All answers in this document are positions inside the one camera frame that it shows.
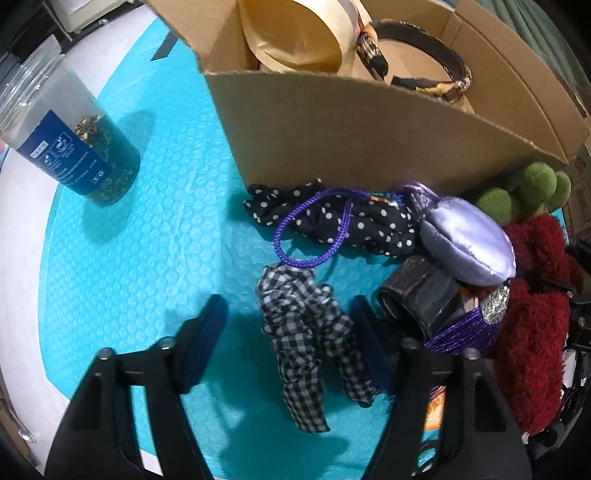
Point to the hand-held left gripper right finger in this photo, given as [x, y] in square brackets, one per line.
[369, 353]

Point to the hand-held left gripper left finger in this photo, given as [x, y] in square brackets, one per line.
[207, 337]

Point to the black white gingham scrunchie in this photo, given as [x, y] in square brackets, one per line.
[300, 323]

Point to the orange and white packet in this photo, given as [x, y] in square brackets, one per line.
[434, 410]

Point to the purple beaded tassel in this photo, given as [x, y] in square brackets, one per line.
[461, 332]

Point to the black polka dot scrunchie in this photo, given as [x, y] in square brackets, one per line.
[369, 226]

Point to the brown cardboard box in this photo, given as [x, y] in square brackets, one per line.
[346, 134]

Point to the teal bubble mat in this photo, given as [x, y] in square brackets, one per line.
[161, 240]

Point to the clear jar with blue label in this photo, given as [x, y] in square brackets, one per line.
[78, 152]

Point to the green striped cloth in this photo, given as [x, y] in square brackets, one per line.
[531, 27]

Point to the patterned brown headband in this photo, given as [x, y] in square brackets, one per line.
[443, 50]

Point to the kraft paper bag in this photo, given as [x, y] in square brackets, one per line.
[286, 32]

